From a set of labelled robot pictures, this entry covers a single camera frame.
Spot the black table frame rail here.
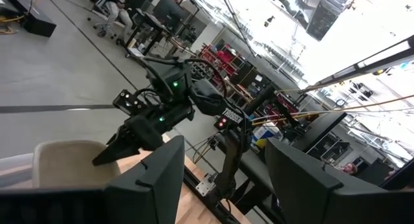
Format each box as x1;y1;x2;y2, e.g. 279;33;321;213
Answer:
183;165;242;224

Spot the black monitor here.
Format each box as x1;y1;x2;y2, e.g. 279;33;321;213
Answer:
151;0;190;29

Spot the black desk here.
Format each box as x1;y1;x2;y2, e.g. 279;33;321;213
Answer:
124;6;184;58

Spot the red storage shelf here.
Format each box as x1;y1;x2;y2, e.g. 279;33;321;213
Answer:
199;43;255;80

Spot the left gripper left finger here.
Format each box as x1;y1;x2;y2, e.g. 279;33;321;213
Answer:
103;135;186;224

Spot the beige hat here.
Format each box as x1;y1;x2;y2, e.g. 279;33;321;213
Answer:
31;139;121;189

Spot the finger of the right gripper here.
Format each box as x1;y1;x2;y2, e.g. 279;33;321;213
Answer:
106;124;130;144
92;139;140;166

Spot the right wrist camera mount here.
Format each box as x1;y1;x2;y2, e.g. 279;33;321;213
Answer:
112;89;147;117

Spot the blue box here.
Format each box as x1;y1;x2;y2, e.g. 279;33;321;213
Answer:
251;125;283;149

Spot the silver mounting bracket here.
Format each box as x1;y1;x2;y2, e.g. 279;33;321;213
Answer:
195;174;217;197

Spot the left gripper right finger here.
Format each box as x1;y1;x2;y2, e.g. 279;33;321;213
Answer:
265;138;343;224

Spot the black box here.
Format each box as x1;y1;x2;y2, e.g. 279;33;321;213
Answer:
21;9;58;38

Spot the yellow cable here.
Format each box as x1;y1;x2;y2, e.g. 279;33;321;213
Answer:
251;94;414;126

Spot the person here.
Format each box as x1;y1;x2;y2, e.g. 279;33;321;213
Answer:
338;162;359;177
102;0;134;36

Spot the black stand pole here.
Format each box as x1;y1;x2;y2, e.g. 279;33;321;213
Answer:
219;0;258;58

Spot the black frame beam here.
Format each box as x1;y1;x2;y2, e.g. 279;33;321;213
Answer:
297;35;414;95

